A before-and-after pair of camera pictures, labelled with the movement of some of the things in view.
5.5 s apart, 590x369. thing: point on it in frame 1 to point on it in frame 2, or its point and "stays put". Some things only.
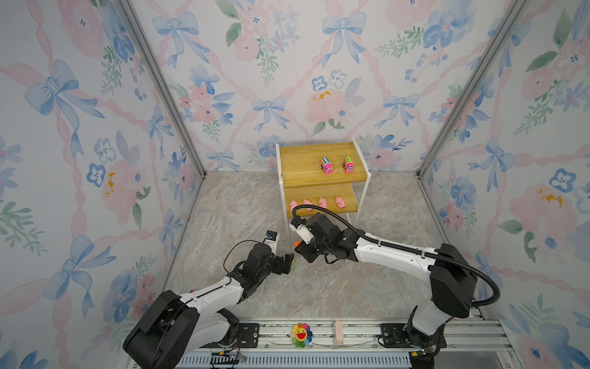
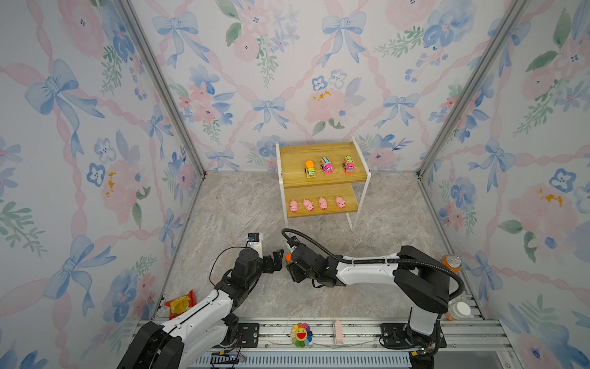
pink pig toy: x=340 y=202 stays put
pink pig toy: x=323 y=203 stays put
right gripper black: x=302 y=249 to x=293 y=272
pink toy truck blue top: x=327 y=166 stays put
